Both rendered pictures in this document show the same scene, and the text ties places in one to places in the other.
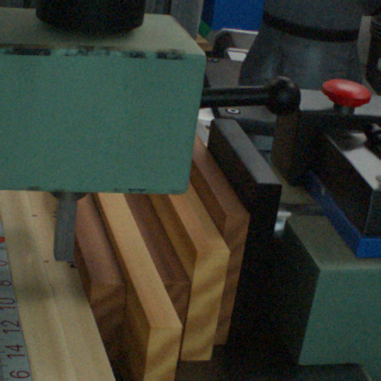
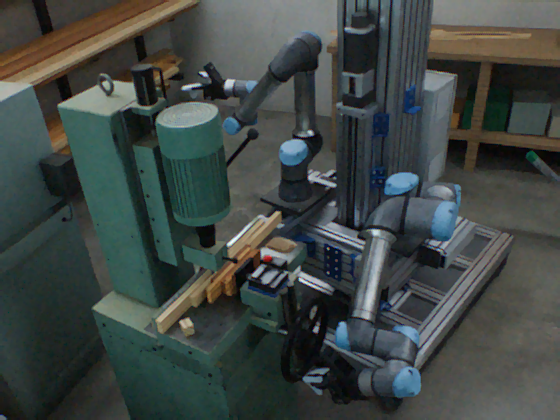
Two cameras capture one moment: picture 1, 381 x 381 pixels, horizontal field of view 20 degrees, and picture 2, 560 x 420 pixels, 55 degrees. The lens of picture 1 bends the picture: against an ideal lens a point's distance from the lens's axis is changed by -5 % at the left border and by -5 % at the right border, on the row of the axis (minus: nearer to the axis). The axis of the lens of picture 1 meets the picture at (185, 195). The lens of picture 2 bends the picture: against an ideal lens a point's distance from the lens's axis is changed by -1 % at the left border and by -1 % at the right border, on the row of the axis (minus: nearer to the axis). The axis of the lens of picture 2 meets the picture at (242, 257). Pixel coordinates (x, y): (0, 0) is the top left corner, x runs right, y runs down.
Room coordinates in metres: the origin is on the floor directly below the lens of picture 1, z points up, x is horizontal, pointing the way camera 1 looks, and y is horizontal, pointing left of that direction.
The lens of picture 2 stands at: (-0.25, -1.14, 2.07)
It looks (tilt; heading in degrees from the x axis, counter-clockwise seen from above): 37 degrees down; 54
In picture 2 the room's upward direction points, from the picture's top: 7 degrees counter-clockwise
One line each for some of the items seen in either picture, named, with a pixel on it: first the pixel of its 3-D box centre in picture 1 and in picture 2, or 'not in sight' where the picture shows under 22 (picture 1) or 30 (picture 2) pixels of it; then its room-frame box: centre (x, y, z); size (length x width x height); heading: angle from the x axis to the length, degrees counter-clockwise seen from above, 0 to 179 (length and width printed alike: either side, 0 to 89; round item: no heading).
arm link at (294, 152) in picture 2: not in sight; (294, 159); (1.17, 0.37, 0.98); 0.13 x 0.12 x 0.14; 23
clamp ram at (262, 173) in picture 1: (283, 225); (252, 278); (0.56, -0.06, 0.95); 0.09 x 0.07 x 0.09; 17
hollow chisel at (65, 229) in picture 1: (65, 212); not in sight; (0.48, 0.06, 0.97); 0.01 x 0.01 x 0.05; 17
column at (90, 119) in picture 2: not in sight; (133, 200); (0.40, 0.33, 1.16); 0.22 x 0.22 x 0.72; 17
